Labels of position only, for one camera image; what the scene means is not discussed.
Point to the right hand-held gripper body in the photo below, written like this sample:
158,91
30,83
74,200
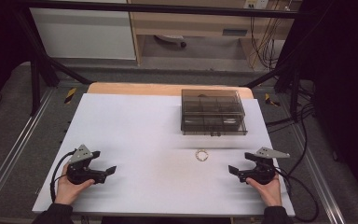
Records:
262,174

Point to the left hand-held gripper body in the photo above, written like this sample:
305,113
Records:
80,174

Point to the smoky clear drawer box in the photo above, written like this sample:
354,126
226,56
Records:
213,112

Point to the person's right hand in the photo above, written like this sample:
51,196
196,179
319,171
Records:
271,193

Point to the person's left hand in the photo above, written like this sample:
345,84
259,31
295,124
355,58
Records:
66,191

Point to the white table sheet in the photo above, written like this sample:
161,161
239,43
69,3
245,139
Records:
143,137

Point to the white cabinet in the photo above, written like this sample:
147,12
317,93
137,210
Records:
84,34

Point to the office chair base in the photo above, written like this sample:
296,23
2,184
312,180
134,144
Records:
171,39

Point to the wooden desk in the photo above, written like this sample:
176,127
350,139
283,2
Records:
192,23

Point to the white power strip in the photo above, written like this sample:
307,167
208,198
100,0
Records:
256,3

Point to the aluminium rail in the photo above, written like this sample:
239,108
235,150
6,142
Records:
318,177
12,149

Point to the black metal frame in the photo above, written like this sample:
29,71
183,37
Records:
155,8

